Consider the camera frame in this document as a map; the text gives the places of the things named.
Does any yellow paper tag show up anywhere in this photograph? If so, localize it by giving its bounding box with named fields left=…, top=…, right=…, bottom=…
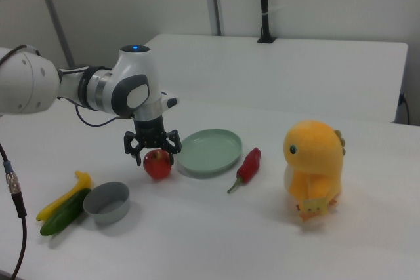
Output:
left=297, top=196, right=329, bottom=222

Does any orange dinosaur plush toy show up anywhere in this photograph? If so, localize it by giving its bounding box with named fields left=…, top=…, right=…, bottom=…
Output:
left=283, top=119, right=348, bottom=217

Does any brown cable with metal connector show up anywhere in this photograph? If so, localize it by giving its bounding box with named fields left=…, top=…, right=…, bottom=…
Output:
left=0, top=142, right=29, bottom=280

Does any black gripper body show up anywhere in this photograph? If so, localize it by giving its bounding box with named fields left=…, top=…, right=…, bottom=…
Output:
left=133, top=115, right=167, bottom=148

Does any grey metal bowl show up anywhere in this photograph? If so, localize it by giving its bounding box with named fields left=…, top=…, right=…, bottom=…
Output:
left=83, top=181, right=131, bottom=226

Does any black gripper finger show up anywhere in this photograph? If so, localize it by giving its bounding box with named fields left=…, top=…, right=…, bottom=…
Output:
left=163, top=129, right=182, bottom=166
left=123, top=130, right=145, bottom=167

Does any light green plate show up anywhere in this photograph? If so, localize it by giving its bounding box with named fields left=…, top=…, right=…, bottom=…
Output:
left=176, top=128, right=243, bottom=180

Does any thin black cable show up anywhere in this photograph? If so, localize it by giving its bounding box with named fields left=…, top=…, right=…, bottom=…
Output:
left=398, top=92, right=411, bottom=125

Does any yellow banana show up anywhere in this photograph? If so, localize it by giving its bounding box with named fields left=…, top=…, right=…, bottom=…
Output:
left=35, top=170, right=93, bottom=222

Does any green cucumber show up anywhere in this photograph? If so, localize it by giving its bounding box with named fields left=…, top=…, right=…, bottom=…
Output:
left=40, top=188, right=92, bottom=237

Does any red apple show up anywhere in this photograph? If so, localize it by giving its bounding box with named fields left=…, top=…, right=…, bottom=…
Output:
left=142, top=148, right=173, bottom=182

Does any white side table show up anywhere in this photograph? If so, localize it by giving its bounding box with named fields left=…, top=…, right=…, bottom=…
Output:
left=140, top=33, right=410, bottom=124

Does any red chili pepper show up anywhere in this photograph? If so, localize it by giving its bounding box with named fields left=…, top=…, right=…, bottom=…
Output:
left=227, top=147, right=263, bottom=195

